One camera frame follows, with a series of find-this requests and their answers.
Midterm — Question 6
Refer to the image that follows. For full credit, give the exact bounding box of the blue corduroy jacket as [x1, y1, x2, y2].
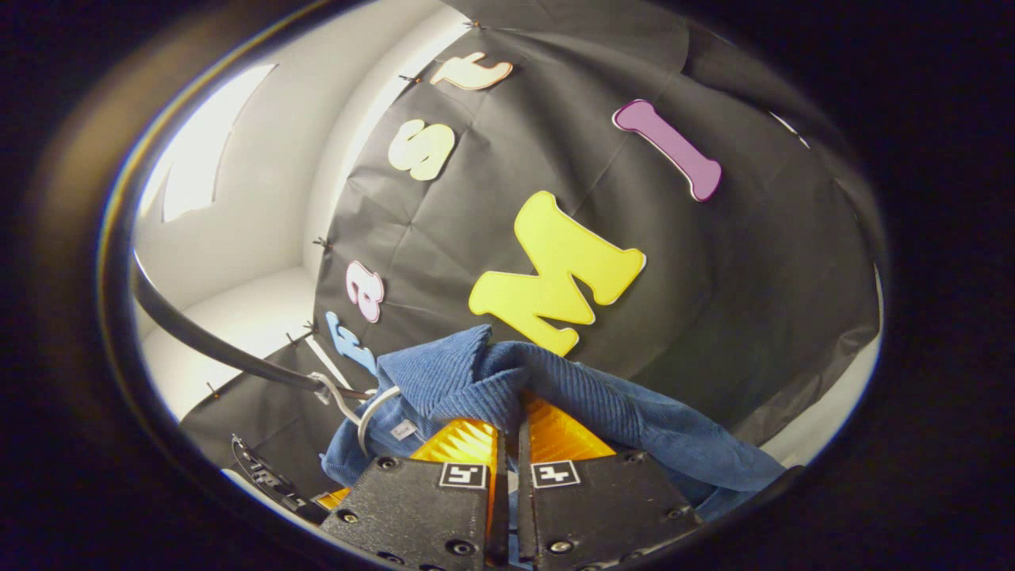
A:
[320, 324, 787, 522]

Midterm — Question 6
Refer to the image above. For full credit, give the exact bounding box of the black clothes rail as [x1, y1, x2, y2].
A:
[131, 258, 375, 399]

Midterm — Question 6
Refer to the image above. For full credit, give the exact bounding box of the row of black cloth clips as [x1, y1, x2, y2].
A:
[206, 20, 488, 397]

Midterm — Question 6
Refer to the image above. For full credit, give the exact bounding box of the black backdrop cloth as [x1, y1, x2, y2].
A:
[178, 0, 883, 494]

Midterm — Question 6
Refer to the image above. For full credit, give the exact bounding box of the white hanger with wrapped hook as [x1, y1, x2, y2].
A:
[308, 371, 403, 458]

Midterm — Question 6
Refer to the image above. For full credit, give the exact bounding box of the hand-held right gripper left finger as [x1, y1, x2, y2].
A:
[320, 417, 510, 569]

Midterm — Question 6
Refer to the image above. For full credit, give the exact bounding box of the large ceiling light panel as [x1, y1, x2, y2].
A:
[161, 63, 278, 224]

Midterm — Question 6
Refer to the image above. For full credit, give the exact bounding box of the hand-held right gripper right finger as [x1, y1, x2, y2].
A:
[515, 394, 704, 569]

